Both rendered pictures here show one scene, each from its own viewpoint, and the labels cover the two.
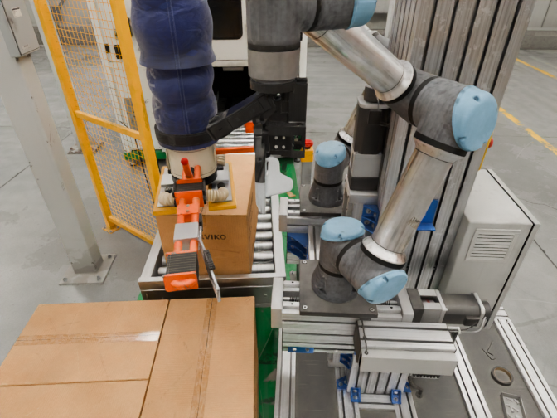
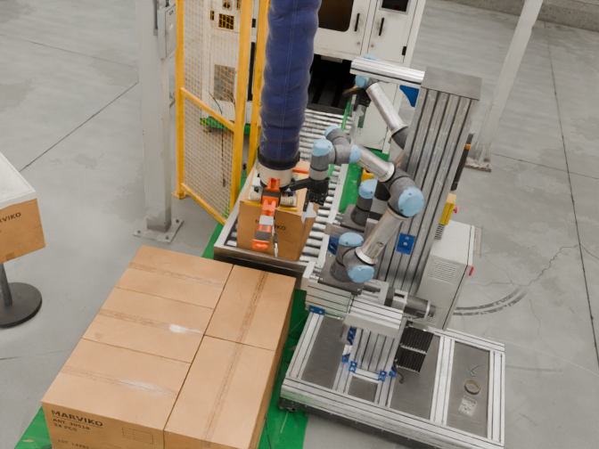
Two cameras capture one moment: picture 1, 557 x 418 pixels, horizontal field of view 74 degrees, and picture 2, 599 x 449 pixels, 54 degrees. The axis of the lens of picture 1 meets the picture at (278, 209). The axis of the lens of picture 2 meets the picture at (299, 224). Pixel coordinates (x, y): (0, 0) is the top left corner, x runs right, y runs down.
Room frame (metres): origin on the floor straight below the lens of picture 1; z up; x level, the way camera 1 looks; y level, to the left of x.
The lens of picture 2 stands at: (-1.43, -0.24, 3.00)
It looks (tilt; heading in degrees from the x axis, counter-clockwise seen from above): 37 degrees down; 8
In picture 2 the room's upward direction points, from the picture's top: 9 degrees clockwise
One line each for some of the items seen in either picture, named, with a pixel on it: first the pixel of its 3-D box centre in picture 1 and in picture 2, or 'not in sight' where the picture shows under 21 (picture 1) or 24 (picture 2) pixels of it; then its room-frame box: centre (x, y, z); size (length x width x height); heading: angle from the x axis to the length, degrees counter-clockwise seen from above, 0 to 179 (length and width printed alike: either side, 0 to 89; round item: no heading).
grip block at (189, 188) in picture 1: (190, 192); (271, 197); (0.99, 0.28, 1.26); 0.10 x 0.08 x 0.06; 99
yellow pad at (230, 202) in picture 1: (220, 180); (291, 190); (1.25, 0.22, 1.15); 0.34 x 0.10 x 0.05; 9
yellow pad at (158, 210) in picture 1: (171, 184); (258, 184); (1.22, 0.41, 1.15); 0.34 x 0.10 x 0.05; 9
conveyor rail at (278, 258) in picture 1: (272, 175); (340, 182); (2.47, 0.05, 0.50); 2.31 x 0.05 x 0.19; 3
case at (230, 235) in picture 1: (215, 212); (282, 208); (1.61, 0.33, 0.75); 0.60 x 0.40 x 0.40; 179
